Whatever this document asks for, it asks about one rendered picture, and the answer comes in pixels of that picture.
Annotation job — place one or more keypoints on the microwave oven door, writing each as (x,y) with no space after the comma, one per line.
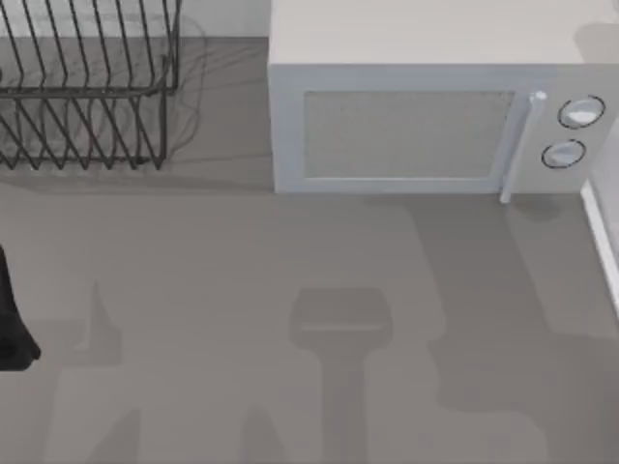
(290,130)

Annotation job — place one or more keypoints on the pale microwave oven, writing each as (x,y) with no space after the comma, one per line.
(435,38)

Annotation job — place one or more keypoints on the small microwave knob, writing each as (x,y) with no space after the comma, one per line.
(563,154)

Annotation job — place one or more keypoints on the large microwave knob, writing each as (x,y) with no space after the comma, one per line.
(581,112)

